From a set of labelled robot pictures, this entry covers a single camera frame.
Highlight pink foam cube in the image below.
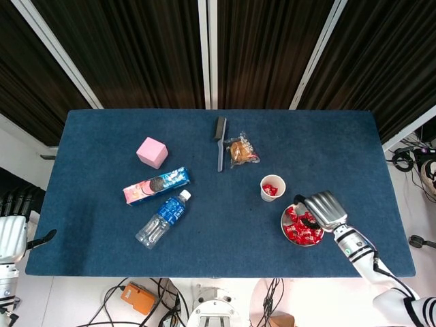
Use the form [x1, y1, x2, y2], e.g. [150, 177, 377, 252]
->
[136, 136, 169, 170]

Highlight white silver robot base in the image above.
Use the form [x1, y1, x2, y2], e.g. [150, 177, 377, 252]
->
[186, 284, 243, 327]

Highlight blue table cloth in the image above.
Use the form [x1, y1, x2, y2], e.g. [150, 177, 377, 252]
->
[25, 108, 417, 279]

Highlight clear bottle blue label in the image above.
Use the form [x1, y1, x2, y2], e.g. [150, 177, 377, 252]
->
[135, 189, 192, 250]

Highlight blue pink cookie box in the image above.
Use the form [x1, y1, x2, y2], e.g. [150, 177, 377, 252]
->
[122, 166, 191, 206]

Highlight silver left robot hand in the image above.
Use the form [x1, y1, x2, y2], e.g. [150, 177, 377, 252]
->
[0, 187, 57, 264]

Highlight pastry in clear wrapper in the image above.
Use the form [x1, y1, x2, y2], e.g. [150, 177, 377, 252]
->
[223, 131, 262, 170]

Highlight black cable bundle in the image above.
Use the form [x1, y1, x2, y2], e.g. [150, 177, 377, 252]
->
[262, 277, 285, 327]

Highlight black caster foot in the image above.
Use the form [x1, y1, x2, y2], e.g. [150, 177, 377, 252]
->
[408, 234, 436, 249]

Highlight grey brush black bristles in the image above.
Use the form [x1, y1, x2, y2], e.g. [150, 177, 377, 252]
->
[211, 116, 228, 173]

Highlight brown wooden object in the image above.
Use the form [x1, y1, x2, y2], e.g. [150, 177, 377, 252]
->
[268, 313, 296, 327]

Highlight orange box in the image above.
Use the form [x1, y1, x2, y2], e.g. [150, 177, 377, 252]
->
[119, 281, 157, 316]

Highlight metal bowl of candies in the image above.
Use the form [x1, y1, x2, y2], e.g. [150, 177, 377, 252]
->
[280, 203, 326, 247]

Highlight white black round object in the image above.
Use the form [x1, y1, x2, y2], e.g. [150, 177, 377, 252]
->
[419, 159, 436, 197]

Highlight white frame post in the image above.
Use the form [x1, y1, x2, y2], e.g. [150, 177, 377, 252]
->
[381, 104, 436, 153]
[11, 0, 104, 110]
[197, 0, 219, 110]
[288, 0, 349, 110]

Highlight black electronics box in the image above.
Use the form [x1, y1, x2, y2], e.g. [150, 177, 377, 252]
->
[411, 125, 436, 164]

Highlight dark brown curtain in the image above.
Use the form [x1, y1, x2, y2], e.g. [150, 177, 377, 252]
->
[32, 0, 205, 110]
[299, 0, 436, 144]
[217, 0, 330, 110]
[0, 0, 91, 147]

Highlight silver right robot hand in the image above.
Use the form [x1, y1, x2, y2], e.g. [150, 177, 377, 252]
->
[293, 190, 348, 234]

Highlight white paper cup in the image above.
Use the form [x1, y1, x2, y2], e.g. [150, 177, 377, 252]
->
[260, 174, 287, 202]

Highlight black coiled cable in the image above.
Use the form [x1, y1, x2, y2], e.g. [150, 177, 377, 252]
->
[390, 149, 415, 172]

